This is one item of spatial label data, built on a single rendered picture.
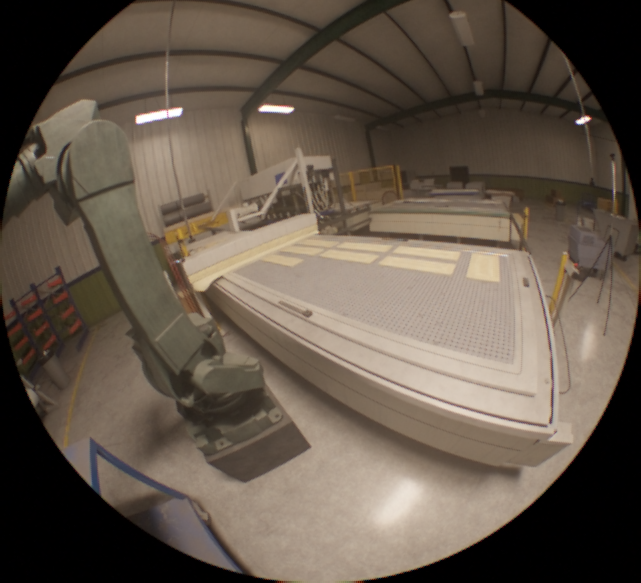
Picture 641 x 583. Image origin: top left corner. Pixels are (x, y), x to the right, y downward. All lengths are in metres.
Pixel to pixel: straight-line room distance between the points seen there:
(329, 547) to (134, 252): 1.76
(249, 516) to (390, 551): 0.90
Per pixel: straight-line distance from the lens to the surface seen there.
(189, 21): 5.27
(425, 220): 4.93
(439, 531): 1.68
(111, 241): 0.70
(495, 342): 1.15
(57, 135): 0.91
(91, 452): 1.19
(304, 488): 1.68
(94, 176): 0.74
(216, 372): 0.82
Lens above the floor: 1.62
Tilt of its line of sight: 20 degrees down
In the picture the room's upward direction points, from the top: 12 degrees counter-clockwise
